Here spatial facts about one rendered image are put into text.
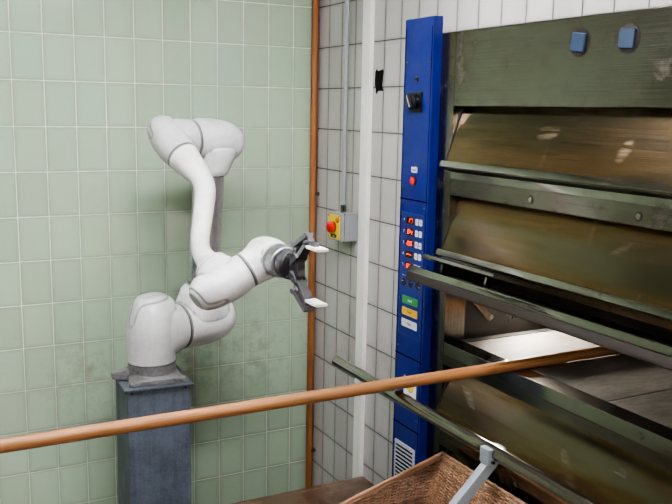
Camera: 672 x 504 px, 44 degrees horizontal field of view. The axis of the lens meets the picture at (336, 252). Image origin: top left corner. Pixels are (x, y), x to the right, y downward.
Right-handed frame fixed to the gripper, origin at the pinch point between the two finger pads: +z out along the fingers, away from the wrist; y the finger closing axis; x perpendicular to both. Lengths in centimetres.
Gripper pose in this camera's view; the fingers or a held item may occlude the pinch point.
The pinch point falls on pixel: (320, 277)
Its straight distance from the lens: 205.0
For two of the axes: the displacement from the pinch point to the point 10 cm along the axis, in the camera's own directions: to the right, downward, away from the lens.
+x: -8.9, 0.6, -4.5
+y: -0.2, 9.9, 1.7
